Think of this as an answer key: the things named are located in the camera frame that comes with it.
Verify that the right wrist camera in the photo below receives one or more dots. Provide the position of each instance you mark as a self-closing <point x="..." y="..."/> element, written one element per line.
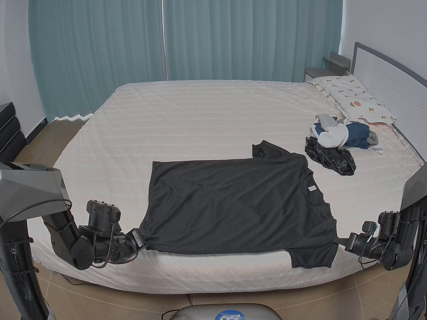
<point x="370" y="228"/>

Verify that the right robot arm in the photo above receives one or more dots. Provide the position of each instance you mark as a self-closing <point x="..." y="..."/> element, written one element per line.
<point x="410" y="212"/>

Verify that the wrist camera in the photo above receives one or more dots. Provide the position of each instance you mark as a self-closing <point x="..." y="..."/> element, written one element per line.
<point x="114" y="214"/>
<point x="370" y="228"/>

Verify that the grey bedside table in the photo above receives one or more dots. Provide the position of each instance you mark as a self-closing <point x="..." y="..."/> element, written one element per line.
<point x="317" y="73"/>

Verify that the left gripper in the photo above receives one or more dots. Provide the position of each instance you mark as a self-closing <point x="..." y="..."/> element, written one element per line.
<point x="123" y="248"/>

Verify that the black chest of drawers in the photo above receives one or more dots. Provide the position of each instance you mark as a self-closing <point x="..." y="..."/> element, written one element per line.
<point x="10" y="132"/>

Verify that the black T-shirt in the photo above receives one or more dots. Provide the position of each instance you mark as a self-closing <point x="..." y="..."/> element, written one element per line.
<point x="233" y="205"/>

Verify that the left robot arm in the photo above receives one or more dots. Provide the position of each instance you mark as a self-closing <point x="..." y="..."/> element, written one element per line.
<point x="66" y="235"/>

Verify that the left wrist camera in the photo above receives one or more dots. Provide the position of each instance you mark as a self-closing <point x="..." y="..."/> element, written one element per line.
<point x="114" y="214"/>

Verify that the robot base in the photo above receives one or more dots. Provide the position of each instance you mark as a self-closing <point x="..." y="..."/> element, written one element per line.
<point x="200" y="313"/>

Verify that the black satin garment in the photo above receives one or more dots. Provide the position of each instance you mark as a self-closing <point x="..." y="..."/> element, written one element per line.
<point x="333" y="160"/>

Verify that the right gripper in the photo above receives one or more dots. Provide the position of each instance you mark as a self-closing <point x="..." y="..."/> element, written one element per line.
<point x="362" y="245"/>

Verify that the pile of clothes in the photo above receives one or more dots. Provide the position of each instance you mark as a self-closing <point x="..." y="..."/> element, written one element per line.
<point x="337" y="135"/>

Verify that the bed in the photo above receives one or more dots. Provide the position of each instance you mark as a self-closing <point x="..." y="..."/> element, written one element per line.
<point x="200" y="118"/>

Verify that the white printed pillow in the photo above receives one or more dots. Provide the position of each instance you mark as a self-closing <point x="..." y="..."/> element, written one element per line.
<point x="357" y="98"/>

